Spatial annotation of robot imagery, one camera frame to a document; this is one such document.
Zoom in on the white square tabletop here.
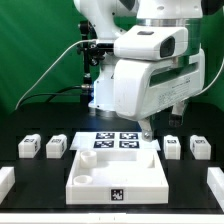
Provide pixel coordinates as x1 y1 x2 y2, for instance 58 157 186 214
66 149 169 205

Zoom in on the white block left edge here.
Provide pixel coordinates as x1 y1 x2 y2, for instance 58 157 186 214
0 167 15 204

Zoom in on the white block right edge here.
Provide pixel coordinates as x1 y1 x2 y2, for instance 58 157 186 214
207 167 224 212

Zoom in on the black cable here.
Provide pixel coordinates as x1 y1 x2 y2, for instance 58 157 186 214
19 84 94 105

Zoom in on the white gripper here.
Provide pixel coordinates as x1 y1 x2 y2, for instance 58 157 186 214
114 49 205 142

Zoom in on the grey cable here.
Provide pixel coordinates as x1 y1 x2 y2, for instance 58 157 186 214
14 39 98 111

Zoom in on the black camera stand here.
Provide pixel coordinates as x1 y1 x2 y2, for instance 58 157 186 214
77 20 104 104

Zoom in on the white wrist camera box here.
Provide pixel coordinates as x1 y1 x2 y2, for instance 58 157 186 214
114 25 188 61

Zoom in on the white block edge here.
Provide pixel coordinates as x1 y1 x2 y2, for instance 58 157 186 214
207 167 224 212
0 167 15 204

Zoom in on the white sheet with tags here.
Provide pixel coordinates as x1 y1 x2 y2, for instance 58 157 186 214
70 132 160 151

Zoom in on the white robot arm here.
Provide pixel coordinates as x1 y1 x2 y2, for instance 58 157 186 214
73 0 224 141

